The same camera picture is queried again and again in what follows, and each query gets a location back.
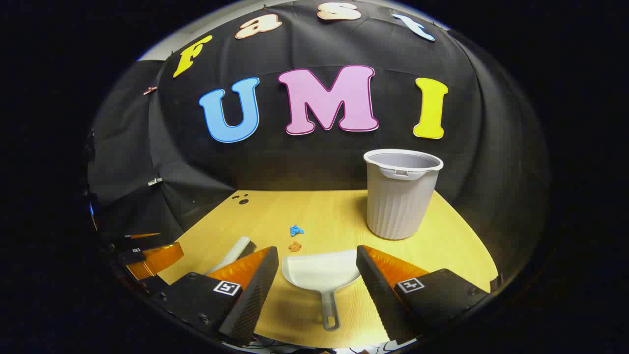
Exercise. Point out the black backdrop cloth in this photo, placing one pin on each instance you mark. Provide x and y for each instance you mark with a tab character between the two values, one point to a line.
319	157

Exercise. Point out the pink cloth clip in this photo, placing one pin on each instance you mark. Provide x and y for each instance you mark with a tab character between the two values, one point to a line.
150	90

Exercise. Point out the orange paper scrap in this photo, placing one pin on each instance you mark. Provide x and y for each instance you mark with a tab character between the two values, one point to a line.
295	247

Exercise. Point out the blue paper scrap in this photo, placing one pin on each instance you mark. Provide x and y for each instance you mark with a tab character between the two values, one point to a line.
296	230

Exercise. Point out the black desk edge clamp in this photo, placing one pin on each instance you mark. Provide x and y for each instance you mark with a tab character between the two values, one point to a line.
497	283

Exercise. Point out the wooden desktop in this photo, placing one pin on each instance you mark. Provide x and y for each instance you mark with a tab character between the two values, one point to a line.
319	211

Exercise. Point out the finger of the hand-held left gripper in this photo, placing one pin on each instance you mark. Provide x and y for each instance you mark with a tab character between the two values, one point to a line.
157	260
142	236

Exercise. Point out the white ribbed garbage bin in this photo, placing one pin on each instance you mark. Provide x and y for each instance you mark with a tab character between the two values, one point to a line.
398	206

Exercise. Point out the silver cloth clip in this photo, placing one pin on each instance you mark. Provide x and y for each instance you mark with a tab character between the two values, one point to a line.
155	182

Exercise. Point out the white plastic dustpan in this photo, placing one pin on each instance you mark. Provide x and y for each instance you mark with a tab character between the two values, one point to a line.
319	273

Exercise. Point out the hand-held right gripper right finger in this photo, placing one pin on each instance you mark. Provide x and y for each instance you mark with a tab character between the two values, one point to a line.
378	295

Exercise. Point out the small white broom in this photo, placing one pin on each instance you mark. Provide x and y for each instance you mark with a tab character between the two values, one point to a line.
236	250

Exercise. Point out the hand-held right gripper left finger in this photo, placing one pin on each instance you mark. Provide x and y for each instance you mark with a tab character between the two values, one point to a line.
255	295

